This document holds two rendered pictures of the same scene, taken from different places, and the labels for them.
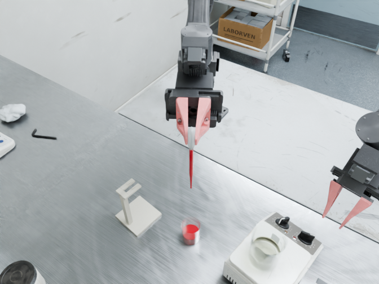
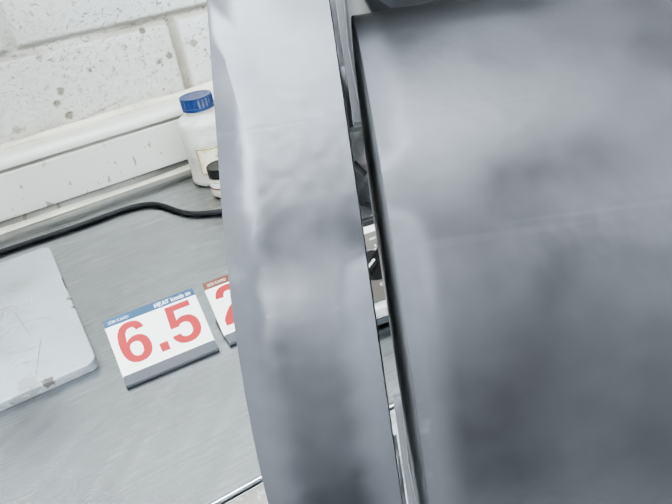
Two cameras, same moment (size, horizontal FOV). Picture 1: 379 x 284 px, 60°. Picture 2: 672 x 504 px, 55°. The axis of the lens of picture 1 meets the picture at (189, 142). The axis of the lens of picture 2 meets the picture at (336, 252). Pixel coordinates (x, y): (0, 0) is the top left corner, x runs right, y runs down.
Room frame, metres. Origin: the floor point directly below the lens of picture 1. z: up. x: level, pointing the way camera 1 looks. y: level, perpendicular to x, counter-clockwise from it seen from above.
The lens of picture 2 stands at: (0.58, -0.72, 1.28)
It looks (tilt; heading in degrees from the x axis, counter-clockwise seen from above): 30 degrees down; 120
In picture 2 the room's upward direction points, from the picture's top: 10 degrees counter-clockwise
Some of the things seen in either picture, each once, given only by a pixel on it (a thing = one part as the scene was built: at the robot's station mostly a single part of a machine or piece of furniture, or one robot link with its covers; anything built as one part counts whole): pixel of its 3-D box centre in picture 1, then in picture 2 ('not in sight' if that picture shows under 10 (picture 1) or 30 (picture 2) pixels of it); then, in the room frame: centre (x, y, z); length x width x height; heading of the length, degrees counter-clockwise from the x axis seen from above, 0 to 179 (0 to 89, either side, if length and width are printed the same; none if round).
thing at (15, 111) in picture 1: (11, 111); not in sight; (0.81, 0.57, 0.92); 0.08 x 0.08 x 0.04; 59
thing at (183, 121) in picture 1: (195, 123); not in sight; (0.41, -0.01, 1.22); 0.09 x 0.07 x 0.07; 177
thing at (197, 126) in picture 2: not in sight; (206, 137); (-0.03, 0.01, 0.96); 0.07 x 0.07 x 0.13
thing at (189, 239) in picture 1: (190, 231); not in sight; (0.38, 0.00, 0.93); 0.04 x 0.04 x 0.06
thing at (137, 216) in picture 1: (135, 201); not in sight; (0.43, 0.12, 0.96); 0.08 x 0.08 x 0.13; 48
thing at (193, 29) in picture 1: (198, 52); not in sight; (0.58, -0.02, 1.26); 0.12 x 0.09 x 0.12; 177
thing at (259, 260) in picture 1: (265, 249); not in sight; (0.28, -0.14, 1.03); 0.07 x 0.06 x 0.08; 175
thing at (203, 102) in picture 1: (189, 123); not in sight; (0.41, 0.00, 1.22); 0.09 x 0.07 x 0.07; 177
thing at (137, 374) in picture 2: not in sight; (160, 335); (0.17, -0.37, 0.92); 0.09 x 0.06 x 0.04; 52
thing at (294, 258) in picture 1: (269, 257); not in sight; (0.29, -0.16, 0.98); 0.12 x 0.12 x 0.01; 47
